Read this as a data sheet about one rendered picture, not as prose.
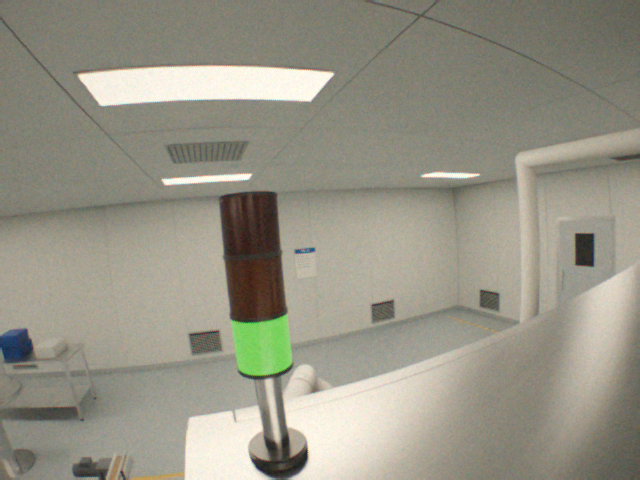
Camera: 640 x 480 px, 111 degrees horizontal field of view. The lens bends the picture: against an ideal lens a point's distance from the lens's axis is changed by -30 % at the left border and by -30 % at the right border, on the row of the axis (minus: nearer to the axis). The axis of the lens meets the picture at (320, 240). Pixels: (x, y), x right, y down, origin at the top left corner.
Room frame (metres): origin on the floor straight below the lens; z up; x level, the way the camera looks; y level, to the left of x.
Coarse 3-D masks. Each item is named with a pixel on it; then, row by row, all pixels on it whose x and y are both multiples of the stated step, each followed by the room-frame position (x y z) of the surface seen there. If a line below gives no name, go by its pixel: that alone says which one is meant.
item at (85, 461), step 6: (84, 462) 1.30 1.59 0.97; (90, 462) 1.33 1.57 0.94; (96, 462) 1.36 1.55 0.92; (102, 462) 1.37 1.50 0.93; (108, 462) 1.38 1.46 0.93; (72, 468) 1.26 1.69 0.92; (78, 468) 1.28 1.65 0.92; (84, 468) 1.29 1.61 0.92; (90, 468) 1.31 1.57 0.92; (96, 468) 1.30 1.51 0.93; (102, 468) 1.32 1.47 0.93; (108, 468) 1.33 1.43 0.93; (78, 474) 1.26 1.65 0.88; (84, 474) 1.27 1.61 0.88; (90, 474) 1.29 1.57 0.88; (96, 474) 1.30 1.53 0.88
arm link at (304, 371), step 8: (296, 368) 1.07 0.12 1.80; (304, 368) 1.06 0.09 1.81; (312, 368) 1.08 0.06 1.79; (296, 376) 1.00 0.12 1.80; (304, 376) 1.00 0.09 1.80; (312, 376) 1.03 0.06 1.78; (312, 384) 0.99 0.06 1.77; (320, 384) 1.09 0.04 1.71; (328, 384) 1.14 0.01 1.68; (312, 392) 1.06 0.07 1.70
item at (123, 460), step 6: (114, 456) 1.41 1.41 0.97; (120, 456) 1.47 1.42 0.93; (126, 456) 1.48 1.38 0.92; (114, 462) 1.39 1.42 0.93; (120, 462) 1.36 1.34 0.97; (126, 462) 1.41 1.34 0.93; (132, 462) 1.48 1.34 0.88; (114, 468) 1.34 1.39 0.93; (120, 468) 1.32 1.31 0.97; (126, 468) 1.36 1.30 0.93; (132, 468) 1.44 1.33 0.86; (102, 474) 1.22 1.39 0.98; (108, 474) 1.24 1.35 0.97; (114, 474) 1.29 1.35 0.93; (120, 474) 1.30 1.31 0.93; (126, 474) 1.32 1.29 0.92
